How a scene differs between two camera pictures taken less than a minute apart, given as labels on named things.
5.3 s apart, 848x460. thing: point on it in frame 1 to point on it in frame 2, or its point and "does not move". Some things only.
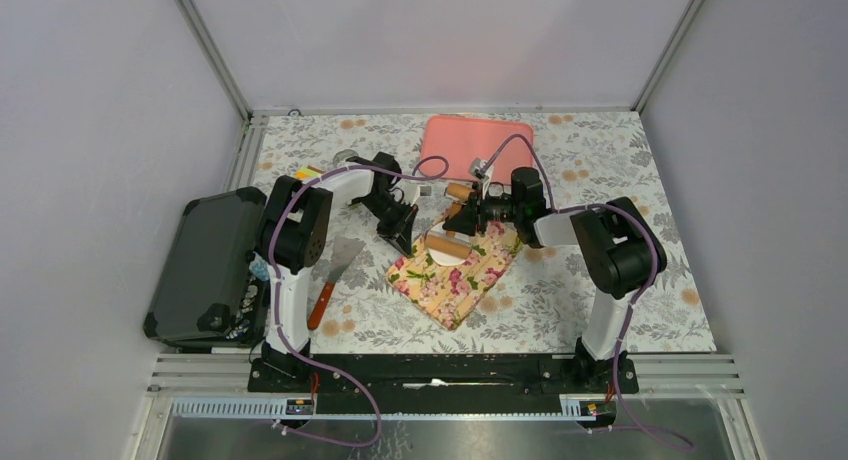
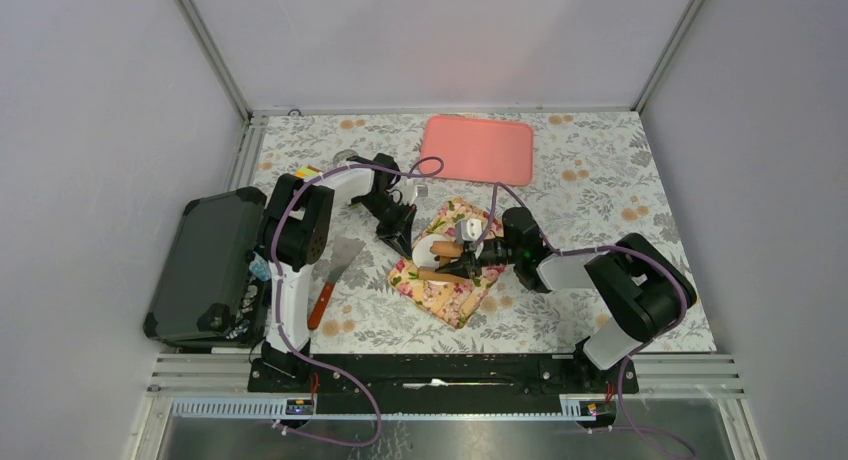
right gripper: [474, 213] to [468, 264]
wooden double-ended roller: [451, 245] to [444, 250]
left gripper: [399, 232] does not move
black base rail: [444, 383] does not move
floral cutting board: [450, 272] does not move
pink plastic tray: [451, 143] does not move
